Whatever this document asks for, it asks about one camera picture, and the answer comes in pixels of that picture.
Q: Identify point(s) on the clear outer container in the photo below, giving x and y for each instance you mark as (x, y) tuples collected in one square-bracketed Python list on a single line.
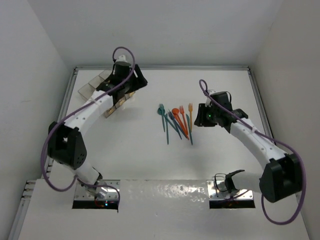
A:
[(87, 91)]

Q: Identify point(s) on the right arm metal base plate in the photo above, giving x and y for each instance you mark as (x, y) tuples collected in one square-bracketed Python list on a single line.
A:
[(217, 192)]

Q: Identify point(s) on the dark blue plastic fork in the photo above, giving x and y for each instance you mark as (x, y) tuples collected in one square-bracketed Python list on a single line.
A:
[(174, 125)]

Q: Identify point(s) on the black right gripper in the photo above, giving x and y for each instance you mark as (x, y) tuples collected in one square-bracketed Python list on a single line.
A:
[(201, 120)]

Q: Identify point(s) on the teal plastic fork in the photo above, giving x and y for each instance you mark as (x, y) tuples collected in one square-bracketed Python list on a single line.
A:
[(162, 113)]

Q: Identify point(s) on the clear middle container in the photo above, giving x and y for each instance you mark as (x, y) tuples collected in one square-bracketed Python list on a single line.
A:
[(109, 85)]

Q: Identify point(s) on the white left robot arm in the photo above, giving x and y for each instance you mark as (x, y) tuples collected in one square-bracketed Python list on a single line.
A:
[(65, 143)]

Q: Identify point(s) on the orange plastic knife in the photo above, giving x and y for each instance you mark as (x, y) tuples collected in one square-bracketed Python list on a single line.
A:
[(185, 125)]

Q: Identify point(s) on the teal plastic knife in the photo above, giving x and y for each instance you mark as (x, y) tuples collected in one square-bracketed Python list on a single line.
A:
[(189, 128), (167, 128)]

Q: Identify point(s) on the orange plastic fork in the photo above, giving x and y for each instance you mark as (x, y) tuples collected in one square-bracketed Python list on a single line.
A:
[(182, 112)]

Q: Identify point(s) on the orange plastic spoon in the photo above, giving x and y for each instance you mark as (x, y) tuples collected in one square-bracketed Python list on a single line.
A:
[(175, 112)]

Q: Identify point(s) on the teal plastic spoon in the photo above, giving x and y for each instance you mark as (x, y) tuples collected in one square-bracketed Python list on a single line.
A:
[(169, 122)]

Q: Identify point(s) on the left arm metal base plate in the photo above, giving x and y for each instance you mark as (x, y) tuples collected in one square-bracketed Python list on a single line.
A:
[(106, 192)]

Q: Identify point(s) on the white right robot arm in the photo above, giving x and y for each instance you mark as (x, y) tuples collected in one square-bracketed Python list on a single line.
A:
[(282, 174)]

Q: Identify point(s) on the yellow plastic fork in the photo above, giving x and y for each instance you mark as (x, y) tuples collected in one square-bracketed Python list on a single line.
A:
[(190, 110)]

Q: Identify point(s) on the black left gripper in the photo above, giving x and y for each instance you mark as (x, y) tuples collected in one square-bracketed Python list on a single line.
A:
[(138, 81)]

